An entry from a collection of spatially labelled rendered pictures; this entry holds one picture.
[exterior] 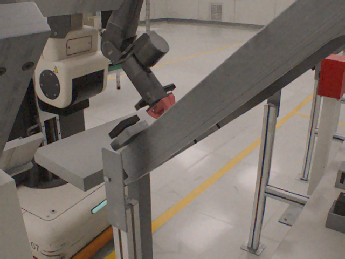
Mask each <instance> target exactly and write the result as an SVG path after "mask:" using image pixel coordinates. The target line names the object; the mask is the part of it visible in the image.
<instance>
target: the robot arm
mask: <svg viewBox="0 0 345 259"><path fill-rule="evenodd" d="M143 1H144V0H124V1H123V3H122V4H121V6H120V7H119V9H118V10H113V11H112V14H111V16H110V18H109V20H108V24H107V26H106V29H105V30H104V31H103V35H102V40H101V45H100V50H101V53H102V54H103V56H104V57H105V58H107V59H109V60H110V61H111V63H112V64H113V65H115V64H118V63H119V62H122V61H124V60H125V61H124V62H123V63H122V64H121V68H122V69H123V71H124V73H125V74H126V75H127V76H128V78H129V79H130V81H131V82H132V83H133V85H134V86H135V88H136V90H137V91H138V93H139V94H140V96H141V97H142V98H141V99H140V100H139V102H138V103H137V104H136V105H135V106H134V107H135V109H136V110H137V111H138V110H139V109H141V108H143V107H146V106H149V108H148V109H147V110H146V111H147V113H148V115H149V116H151V117H153V118H155V119H158V118H159V117H160V116H161V115H162V114H163V113H164V112H165V111H164V109H165V110H168V109H169V108H170V107H172V105H173V104H175V96H174V95H173V93H172V92H170V91H173V90H174V89H175V88H176V86H175V84H174V83H172V84H169V85H166V86H162V85H161V83H160V82H159V80H158V79H157V77H156V76H155V74H154V73H153V72H152V70H151V69H150V67H153V66H155V65H156V64H157V63H158V62H159V61H160V60H161V59H162V58H163V56H164V55H165V54H167V53H168V52H169V50H170V47H169V44H168V42H167V41H166V40H165V39H164V38H163V37H161V36H160V35H158V34H157V33H156V32H155V31H154V30H151V31H148V32H145V33H143V34H142V35H141V36H140V37H139V38H138V39H137V35H136V32H137V28H138V20H139V18H140V12H141V9H142V5H143ZM136 39H137V40H136ZM167 92H170V93H168V94H167Z"/></svg>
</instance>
